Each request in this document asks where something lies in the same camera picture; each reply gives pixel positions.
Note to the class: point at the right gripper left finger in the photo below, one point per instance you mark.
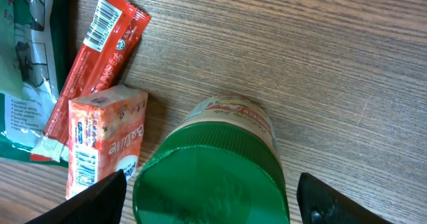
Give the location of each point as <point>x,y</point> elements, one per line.
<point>101,203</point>

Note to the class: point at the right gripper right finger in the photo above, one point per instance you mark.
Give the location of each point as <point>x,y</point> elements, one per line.
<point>321,204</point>

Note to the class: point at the clear teal small packet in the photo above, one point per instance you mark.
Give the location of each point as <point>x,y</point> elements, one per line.
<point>11,79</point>

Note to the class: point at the green white wipes packet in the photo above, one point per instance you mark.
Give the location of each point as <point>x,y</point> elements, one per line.
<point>41,44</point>

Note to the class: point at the green lid jar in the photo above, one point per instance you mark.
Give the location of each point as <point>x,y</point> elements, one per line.
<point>219,165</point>

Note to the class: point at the red stick sachet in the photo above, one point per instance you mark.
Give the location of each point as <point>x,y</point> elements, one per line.
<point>116,28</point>

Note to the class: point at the small orange white box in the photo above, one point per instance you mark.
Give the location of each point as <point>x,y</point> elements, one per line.
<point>105,135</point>

